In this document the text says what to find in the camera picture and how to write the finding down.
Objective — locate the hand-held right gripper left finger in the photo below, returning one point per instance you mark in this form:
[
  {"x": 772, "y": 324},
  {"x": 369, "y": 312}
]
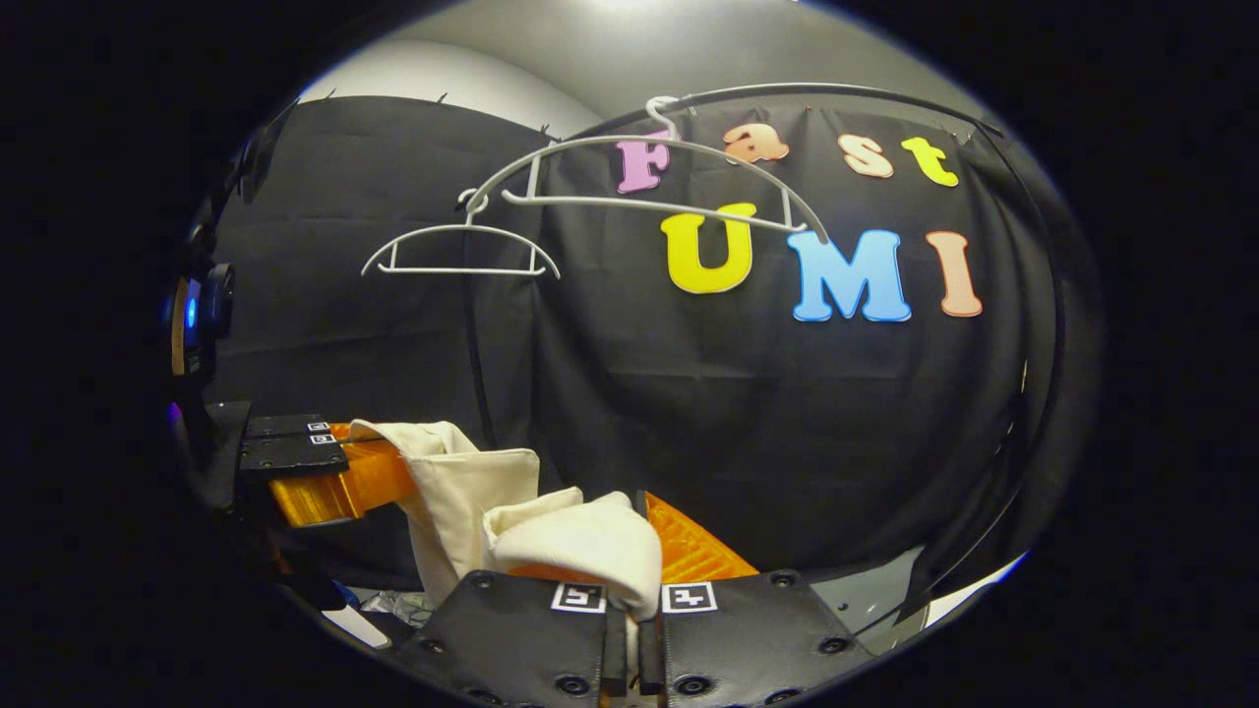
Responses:
[{"x": 511, "y": 629}]

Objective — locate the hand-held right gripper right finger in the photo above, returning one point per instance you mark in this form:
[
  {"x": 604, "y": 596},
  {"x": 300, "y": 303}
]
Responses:
[{"x": 748, "y": 629}]

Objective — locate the cream collared shirt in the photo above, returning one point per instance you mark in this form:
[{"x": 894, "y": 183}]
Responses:
[{"x": 462, "y": 492}]

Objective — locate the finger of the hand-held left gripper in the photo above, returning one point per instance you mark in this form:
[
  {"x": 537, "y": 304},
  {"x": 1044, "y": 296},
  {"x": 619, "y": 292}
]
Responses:
[
  {"x": 285, "y": 426},
  {"x": 334, "y": 487}
]

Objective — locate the black backdrop cloth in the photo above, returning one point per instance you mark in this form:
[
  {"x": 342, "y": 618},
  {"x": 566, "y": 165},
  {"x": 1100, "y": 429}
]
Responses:
[{"x": 610, "y": 413}]

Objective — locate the black clothes rack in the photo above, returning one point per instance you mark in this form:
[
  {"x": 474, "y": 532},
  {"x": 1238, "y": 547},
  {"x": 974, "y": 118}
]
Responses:
[{"x": 846, "y": 88}]

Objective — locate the white panel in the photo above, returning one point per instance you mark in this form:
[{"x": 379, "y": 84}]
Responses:
[{"x": 974, "y": 590}]

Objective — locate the white plastic clothes hanger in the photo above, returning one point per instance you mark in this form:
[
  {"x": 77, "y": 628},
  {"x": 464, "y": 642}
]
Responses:
[
  {"x": 590, "y": 204},
  {"x": 452, "y": 270}
]

